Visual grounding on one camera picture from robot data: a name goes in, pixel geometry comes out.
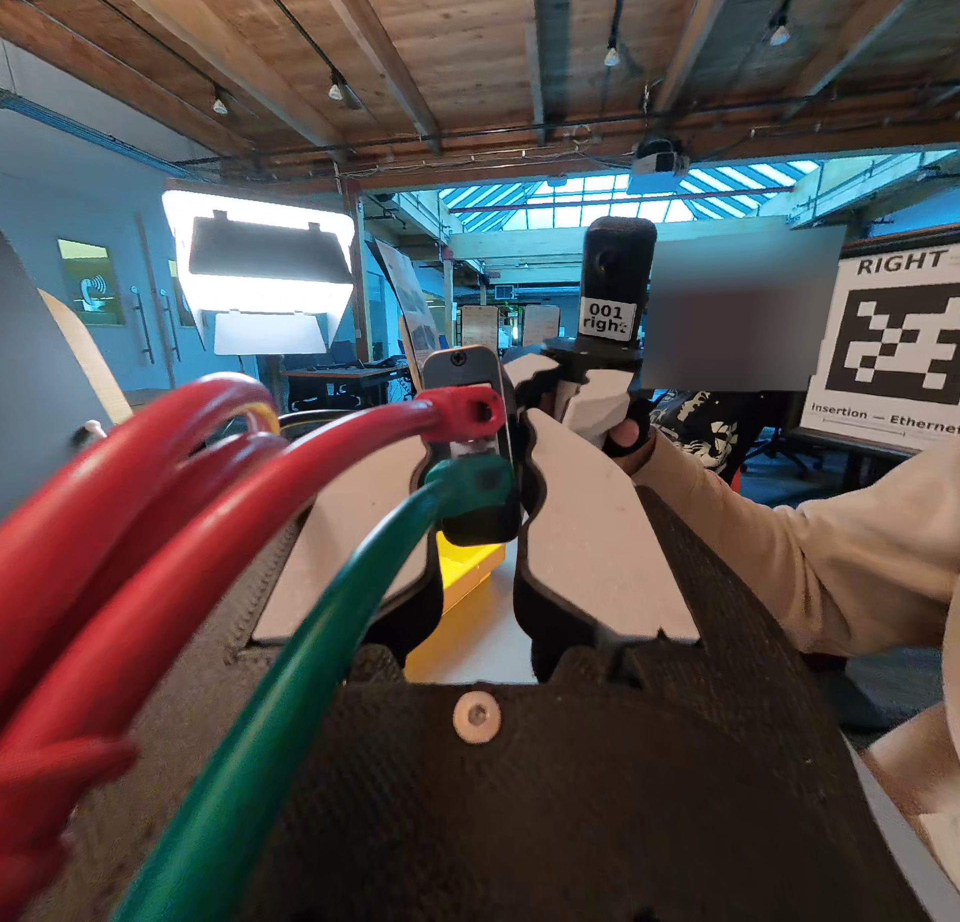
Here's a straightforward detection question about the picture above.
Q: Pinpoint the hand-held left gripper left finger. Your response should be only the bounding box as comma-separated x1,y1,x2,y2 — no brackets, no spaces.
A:
253,430,445,647

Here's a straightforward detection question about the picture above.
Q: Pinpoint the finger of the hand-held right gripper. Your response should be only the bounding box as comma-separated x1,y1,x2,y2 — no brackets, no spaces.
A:
501,350,564,413

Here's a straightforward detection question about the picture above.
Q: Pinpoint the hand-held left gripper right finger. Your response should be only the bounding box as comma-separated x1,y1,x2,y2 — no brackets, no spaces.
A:
512,409,703,651

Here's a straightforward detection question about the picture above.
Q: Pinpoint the dark ethernet port adapter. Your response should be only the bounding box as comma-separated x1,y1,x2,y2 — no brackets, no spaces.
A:
420,343,525,548

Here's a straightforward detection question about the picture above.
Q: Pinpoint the yellow plastic bin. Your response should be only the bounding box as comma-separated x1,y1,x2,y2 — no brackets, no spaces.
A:
403,530,509,685

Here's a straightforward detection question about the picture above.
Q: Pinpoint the green ethernet cable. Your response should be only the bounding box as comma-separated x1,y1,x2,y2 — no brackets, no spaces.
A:
111,453,516,922

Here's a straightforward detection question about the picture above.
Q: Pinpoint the red ethernet cable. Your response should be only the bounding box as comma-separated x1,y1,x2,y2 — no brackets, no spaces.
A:
0,371,509,922

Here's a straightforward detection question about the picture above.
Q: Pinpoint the person's right forearm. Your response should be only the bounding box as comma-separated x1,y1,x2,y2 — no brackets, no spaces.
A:
633,425,960,658

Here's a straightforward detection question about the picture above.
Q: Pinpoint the person's right hand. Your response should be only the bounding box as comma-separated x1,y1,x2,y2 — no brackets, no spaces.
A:
606,412,661,479

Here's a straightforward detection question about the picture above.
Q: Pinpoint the pale standing board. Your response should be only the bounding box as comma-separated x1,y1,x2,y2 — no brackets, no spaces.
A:
519,303,564,351
457,304,501,355

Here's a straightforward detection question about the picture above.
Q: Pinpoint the ceiling projector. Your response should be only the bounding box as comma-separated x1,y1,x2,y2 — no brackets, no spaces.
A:
624,136,693,197

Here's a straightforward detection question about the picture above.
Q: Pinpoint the leaning poster board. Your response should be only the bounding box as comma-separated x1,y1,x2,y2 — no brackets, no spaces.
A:
373,238,445,370

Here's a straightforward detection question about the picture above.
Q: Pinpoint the studio softbox light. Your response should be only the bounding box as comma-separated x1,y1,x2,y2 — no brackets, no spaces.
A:
159,189,359,358

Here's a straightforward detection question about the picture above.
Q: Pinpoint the checkered marker sign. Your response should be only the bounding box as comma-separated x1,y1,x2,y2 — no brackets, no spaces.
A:
804,241,960,452

